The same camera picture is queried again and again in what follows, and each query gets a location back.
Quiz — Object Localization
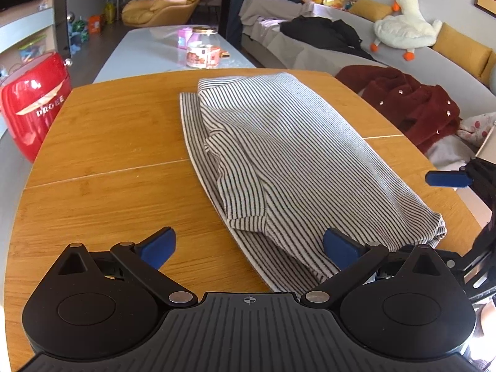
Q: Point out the grey sofa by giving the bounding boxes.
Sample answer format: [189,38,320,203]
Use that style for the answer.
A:
[238,0,496,159]

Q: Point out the black garment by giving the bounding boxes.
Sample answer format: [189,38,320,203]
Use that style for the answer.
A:
[280,15,376,61]

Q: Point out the yellow sofa cushion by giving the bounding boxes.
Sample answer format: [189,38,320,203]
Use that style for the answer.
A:
[432,22,493,83]
[349,0,394,22]

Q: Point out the white goose plush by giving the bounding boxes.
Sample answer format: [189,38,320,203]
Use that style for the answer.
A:
[370,0,443,62]

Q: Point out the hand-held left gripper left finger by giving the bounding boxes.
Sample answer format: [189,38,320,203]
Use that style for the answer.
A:
[53,227,199,306]

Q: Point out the beige blanket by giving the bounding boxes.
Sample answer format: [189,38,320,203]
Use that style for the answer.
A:
[238,0,312,32]

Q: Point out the black white striped shirt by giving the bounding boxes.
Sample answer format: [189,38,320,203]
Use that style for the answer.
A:
[179,72,448,295]

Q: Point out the pink plastic container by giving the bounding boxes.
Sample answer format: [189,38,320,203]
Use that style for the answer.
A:
[177,27,194,50]

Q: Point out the white marble coffee table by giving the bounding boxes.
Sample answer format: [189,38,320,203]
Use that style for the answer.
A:
[93,26,258,84]

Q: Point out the clear box with green lid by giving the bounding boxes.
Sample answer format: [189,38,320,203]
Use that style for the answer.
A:
[19,35,48,62]

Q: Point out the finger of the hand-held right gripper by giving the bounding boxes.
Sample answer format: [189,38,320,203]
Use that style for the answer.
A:
[425,159,496,218]
[436,221,496,303]

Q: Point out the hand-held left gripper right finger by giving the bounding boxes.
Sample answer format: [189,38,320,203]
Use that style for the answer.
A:
[300,228,443,305]

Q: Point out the pink dotted white cloth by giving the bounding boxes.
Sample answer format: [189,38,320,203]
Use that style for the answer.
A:
[456,112,496,145]

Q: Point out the glass jar with gold lid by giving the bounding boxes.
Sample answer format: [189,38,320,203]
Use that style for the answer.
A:
[186,26,222,69]

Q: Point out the dark red fleece coat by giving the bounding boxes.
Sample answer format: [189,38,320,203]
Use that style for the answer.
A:
[335,65,462,154]

